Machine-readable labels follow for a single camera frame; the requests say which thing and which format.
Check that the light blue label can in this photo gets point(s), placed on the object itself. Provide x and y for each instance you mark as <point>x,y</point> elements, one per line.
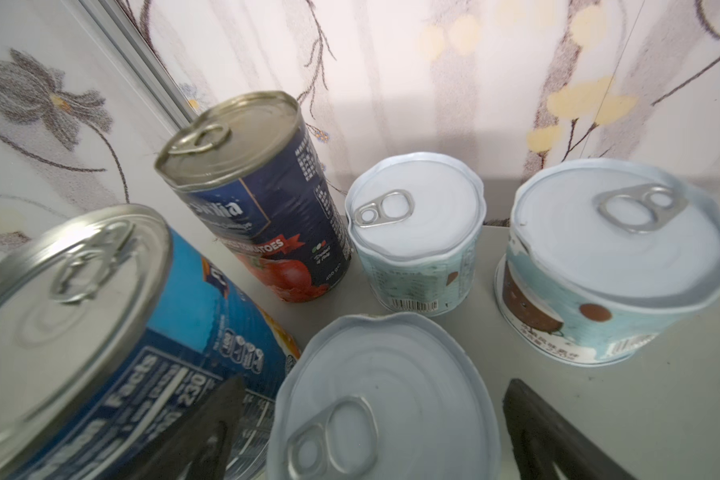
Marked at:
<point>414,221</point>

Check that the grey metal cabinet box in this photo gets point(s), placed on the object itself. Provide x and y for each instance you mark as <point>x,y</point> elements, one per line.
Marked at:
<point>657,414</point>

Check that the green label can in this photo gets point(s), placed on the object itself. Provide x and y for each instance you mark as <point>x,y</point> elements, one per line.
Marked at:
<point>392,397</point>

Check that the dark blue tomato can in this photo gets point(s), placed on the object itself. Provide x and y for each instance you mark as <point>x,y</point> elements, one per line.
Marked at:
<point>248,170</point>

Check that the pale blue label can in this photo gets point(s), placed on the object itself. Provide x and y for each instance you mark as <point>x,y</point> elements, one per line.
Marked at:
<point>603,256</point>

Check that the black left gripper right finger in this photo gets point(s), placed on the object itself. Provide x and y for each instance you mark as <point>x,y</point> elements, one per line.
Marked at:
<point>546,446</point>

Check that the aluminium corner frame left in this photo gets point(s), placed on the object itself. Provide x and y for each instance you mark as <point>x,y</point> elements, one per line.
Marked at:
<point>126,31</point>

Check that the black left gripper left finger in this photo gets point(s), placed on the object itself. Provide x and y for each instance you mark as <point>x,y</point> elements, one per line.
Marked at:
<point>196,446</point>

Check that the blue nutrition label can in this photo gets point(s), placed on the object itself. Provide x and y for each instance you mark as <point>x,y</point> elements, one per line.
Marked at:
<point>112,327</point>

